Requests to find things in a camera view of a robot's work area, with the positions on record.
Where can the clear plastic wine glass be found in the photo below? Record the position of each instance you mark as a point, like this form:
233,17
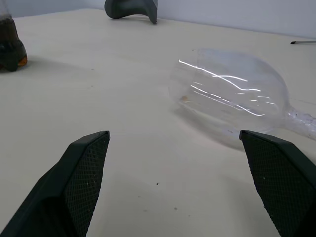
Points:
222,81

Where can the clear plastic bottle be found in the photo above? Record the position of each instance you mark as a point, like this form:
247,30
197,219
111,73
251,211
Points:
10,49

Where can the dark grey curved cap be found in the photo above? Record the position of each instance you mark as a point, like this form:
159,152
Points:
118,10

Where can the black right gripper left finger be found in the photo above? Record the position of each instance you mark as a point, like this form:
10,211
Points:
74,177

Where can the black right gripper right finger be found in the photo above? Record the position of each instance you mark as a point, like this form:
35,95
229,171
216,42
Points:
281,177

